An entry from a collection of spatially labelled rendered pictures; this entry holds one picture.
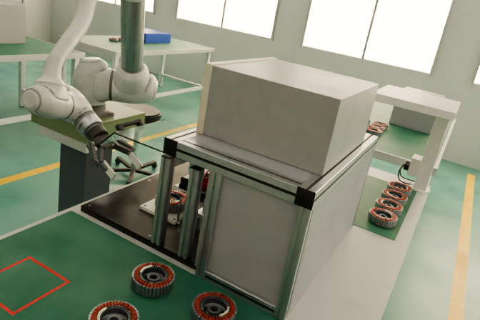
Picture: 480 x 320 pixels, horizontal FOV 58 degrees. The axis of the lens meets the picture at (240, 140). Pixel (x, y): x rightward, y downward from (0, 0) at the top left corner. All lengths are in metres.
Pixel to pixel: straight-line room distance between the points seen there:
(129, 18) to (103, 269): 1.06
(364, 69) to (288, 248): 5.03
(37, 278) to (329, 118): 0.84
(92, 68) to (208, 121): 1.03
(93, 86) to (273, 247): 1.32
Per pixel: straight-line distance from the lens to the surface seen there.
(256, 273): 1.18
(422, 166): 2.30
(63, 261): 1.32
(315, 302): 1.30
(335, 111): 1.07
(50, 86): 1.60
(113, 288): 1.22
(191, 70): 7.18
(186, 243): 1.27
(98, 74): 2.15
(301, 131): 1.11
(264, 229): 1.11
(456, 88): 5.87
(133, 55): 2.02
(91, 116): 1.69
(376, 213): 1.87
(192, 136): 1.23
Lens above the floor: 1.51
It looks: 18 degrees down
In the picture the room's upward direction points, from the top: 10 degrees clockwise
